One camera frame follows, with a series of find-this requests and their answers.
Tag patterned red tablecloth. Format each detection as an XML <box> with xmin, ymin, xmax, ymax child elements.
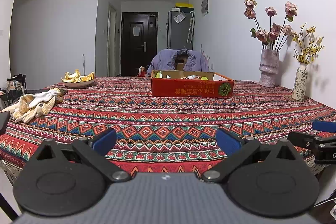
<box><xmin>1</xmin><ymin>77</ymin><xmax>335</xmax><ymax>173</ymax></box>

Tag purple puffer jacket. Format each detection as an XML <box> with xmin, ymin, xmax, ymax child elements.
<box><xmin>146</xmin><ymin>49</ymin><xmax>210</xmax><ymax>76</ymax></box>

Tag black entrance door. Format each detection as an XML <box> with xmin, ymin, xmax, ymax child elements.
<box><xmin>120</xmin><ymin>12</ymin><xmax>158</xmax><ymax>76</ymax></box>

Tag grey refrigerator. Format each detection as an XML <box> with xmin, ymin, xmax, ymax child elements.
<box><xmin>166</xmin><ymin>11</ymin><xmax>194</xmax><ymax>50</ymax></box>

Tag dried pink roses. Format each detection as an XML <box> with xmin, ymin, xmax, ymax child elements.
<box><xmin>244</xmin><ymin>0</ymin><xmax>297</xmax><ymax>52</ymax></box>

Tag yellow flower branches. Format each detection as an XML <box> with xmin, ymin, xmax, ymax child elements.
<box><xmin>292</xmin><ymin>23</ymin><xmax>325</xmax><ymax>65</ymax></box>

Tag red cardboard box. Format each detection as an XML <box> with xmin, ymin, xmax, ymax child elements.
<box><xmin>151</xmin><ymin>70</ymin><xmax>235</xmax><ymax>98</ymax></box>

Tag pink textured vase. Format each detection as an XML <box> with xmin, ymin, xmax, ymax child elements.
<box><xmin>259</xmin><ymin>49</ymin><xmax>279</xmax><ymax>88</ymax></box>

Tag cream work gloves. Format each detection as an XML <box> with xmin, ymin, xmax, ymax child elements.
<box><xmin>1</xmin><ymin>88</ymin><xmax>68</xmax><ymax>123</ymax></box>

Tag wooden chair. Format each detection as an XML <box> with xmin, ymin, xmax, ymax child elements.
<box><xmin>175</xmin><ymin>55</ymin><xmax>188</xmax><ymax>71</ymax></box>

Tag speckled white vase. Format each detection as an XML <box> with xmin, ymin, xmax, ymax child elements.
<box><xmin>291</xmin><ymin>63</ymin><xmax>308</xmax><ymax>101</ymax></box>

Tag wall picture frame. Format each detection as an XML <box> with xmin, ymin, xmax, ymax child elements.
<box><xmin>201</xmin><ymin>0</ymin><xmax>209</xmax><ymax>16</ymax></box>

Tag plate of orange peels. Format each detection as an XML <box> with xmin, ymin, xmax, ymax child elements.
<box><xmin>61</xmin><ymin>69</ymin><xmax>96</xmax><ymax>89</ymax></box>

